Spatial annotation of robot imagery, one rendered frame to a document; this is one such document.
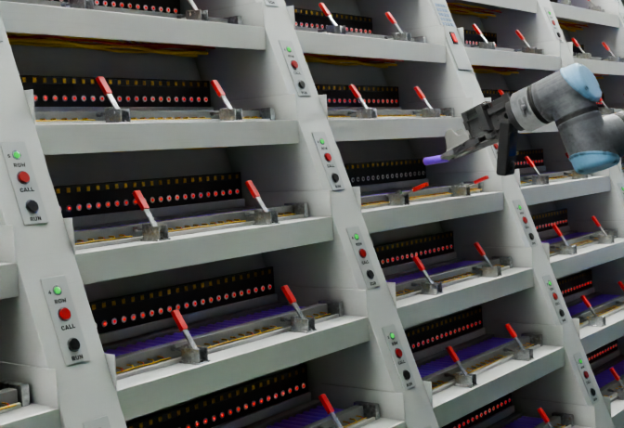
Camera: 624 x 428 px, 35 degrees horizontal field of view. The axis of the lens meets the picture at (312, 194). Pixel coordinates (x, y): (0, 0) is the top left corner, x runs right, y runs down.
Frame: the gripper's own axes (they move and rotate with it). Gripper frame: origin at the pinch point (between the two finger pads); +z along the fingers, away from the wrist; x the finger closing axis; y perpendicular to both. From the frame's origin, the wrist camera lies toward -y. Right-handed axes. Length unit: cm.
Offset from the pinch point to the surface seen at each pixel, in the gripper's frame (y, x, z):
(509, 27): 47, -95, 17
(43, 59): 32, 84, 22
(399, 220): -11.4, 21.8, 3.7
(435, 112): 12.7, -8.2, 3.7
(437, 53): 29.1, -21.0, 4.5
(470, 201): -9.7, -8.5, 3.6
